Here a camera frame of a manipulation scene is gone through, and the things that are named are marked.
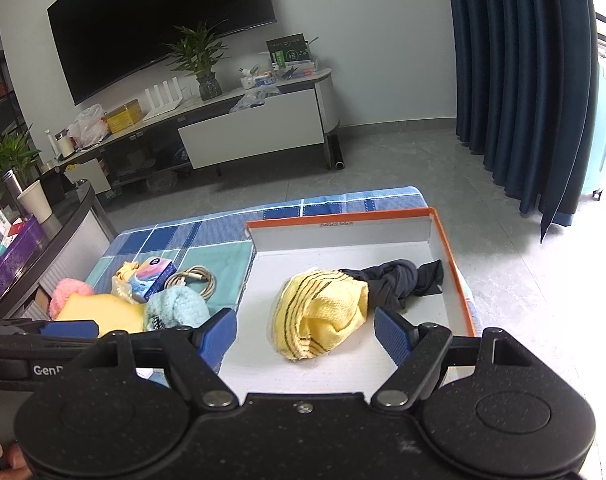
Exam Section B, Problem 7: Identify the pink fluffy hat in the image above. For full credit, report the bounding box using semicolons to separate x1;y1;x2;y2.
48;278;94;320

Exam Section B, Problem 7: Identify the yellow green sponge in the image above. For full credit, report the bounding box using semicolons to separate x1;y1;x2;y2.
55;294;144;337

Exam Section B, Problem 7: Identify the light blue fluffy hat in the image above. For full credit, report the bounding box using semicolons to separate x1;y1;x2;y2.
144;286;210;332

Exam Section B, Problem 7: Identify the beige cable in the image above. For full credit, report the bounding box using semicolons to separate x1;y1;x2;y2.
165;264;219;306

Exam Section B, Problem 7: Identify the dark navy cloth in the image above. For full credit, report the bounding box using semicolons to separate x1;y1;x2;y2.
341;259;444;311

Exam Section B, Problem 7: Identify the orange yellow scrunchie cloth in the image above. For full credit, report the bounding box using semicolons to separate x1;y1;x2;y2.
114;261;140;283

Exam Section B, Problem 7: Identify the colourful tissue pack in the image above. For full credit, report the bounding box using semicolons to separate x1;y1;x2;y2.
128;257;177;304

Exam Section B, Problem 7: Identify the yellow striped towel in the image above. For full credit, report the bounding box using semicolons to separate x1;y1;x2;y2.
269;270;368;361

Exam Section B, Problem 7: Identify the person left hand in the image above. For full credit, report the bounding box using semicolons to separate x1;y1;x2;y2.
0;442;32;480

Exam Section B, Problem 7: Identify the black round side table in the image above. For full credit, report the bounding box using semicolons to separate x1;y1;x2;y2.
0;181;117;318

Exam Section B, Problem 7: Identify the purple tray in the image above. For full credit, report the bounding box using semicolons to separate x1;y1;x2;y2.
0;216;46;298

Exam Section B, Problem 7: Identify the blue checkered tablecloth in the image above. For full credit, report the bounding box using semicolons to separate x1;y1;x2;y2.
80;185;480;391

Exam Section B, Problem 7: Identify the white orange cardboard box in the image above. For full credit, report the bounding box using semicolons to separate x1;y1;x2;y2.
219;207;475;399

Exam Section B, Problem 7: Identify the white paper cup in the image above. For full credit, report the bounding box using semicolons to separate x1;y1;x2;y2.
18;180;53;223

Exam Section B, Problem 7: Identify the white plastic bag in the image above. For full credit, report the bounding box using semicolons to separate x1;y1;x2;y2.
68;104;109;148

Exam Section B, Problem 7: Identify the yellow box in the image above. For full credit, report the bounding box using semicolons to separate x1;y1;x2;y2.
105;99;143;134

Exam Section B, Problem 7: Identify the white tv cabinet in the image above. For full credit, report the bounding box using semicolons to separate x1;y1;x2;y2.
58;68;344;194

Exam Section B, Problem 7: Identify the white router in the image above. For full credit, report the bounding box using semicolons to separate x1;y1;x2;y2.
143;77;184;122

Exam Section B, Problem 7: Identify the potted green plant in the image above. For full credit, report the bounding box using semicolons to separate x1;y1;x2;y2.
167;23;228;102

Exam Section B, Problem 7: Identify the black green box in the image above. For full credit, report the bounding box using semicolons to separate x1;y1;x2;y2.
266;34;312;68

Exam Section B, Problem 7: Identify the light blue suitcase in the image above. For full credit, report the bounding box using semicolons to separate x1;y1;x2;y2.
582;58;606;200

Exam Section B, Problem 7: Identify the black television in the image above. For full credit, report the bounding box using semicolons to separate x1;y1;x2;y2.
47;0;276;103

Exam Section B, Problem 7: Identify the dark blue curtain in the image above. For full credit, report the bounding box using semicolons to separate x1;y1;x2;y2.
451;0;599;235

